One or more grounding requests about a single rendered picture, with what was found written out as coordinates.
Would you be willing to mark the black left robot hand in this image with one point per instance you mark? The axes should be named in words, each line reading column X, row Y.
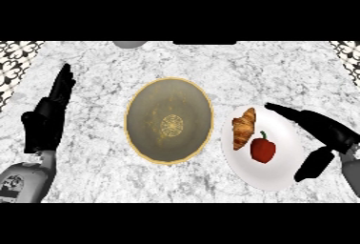
column 46, row 117

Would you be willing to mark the grey bowl with gold rim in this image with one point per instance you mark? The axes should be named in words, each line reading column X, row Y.
column 168, row 120

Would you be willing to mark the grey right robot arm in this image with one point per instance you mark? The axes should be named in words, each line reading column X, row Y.
column 351, row 171

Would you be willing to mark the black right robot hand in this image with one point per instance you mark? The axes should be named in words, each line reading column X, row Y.
column 328, row 127

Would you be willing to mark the red bell pepper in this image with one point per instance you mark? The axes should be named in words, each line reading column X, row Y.
column 263, row 149

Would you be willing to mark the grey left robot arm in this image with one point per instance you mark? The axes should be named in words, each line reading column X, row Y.
column 28, row 181

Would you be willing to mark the white plate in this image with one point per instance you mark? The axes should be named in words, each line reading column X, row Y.
column 276, row 165

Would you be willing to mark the brown croissant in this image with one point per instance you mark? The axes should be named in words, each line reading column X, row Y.
column 243, row 128

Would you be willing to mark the grey round object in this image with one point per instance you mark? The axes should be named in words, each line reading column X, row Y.
column 128, row 44

